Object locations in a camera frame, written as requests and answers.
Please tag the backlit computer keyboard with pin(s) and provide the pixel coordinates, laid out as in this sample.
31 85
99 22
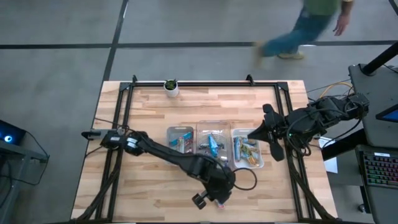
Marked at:
381 171

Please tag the black diagonal pole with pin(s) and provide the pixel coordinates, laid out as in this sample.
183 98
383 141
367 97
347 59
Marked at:
379 59

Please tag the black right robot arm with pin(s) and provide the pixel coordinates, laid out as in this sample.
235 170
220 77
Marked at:
326 115

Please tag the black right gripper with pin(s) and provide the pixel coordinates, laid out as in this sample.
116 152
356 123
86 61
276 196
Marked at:
276 130

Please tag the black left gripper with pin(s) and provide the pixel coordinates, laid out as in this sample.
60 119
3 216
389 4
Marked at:
220 186

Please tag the white plastic bin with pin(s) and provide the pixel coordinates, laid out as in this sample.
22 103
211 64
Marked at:
172 130
245 132

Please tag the person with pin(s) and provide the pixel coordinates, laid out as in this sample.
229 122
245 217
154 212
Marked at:
298 34

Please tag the black keyboard desk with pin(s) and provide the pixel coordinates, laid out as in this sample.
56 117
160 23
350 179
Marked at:
382 202

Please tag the white paper sheet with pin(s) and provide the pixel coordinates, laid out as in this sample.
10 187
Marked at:
331 165

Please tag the green snack bag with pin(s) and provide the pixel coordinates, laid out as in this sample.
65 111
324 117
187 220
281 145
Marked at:
255 161

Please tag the dark grey desk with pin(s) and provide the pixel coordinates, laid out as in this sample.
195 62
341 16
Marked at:
379 124

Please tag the grey side desk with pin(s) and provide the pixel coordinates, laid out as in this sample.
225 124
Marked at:
21 151

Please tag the blue-screen monitor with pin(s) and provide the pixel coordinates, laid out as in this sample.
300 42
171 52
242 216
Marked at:
390 115

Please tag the clear plastic bin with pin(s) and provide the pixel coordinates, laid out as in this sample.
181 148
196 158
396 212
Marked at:
217 126

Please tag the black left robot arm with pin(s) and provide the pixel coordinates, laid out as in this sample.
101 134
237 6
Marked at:
168 154

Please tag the computer with blue light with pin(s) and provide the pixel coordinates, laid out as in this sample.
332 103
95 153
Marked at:
12 133

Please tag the black desk caster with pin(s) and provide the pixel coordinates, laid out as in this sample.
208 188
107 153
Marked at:
362 208

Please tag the succulent in white pot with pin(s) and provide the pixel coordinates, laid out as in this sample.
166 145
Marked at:
171 91

